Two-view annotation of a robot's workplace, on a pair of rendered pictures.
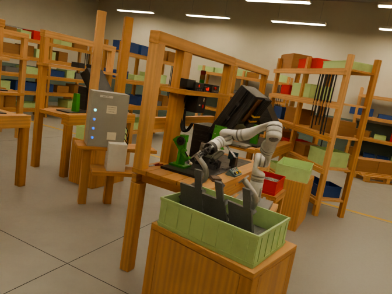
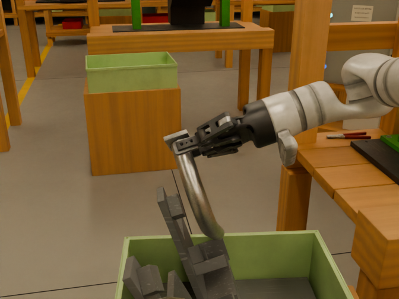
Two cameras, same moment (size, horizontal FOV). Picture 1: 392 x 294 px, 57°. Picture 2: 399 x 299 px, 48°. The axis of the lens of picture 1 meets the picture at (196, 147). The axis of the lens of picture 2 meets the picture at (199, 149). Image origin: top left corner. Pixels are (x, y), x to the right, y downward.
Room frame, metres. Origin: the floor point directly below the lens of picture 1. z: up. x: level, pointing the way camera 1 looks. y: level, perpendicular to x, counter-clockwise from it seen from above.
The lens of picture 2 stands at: (1.58, -0.58, 1.52)
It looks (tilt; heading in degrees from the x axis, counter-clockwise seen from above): 24 degrees down; 53
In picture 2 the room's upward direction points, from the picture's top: straight up
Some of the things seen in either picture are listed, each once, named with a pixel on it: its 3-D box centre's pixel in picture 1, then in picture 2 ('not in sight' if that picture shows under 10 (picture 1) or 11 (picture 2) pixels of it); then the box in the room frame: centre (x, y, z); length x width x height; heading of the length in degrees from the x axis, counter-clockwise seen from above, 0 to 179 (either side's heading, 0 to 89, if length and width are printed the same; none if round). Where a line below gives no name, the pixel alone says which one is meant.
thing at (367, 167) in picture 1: (377, 170); not in sight; (8.58, -4.42, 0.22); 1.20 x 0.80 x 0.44; 104
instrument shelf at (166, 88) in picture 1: (198, 93); not in sight; (3.39, 0.06, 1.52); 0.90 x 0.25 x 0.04; 154
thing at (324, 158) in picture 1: (304, 125); not in sight; (6.15, -1.77, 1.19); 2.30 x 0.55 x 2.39; 15
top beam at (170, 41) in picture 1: (200, 51); not in sight; (3.41, 0.10, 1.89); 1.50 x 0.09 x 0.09; 154
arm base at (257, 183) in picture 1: (255, 188); not in sight; (2.42, -0.45, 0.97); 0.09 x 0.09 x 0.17; 77
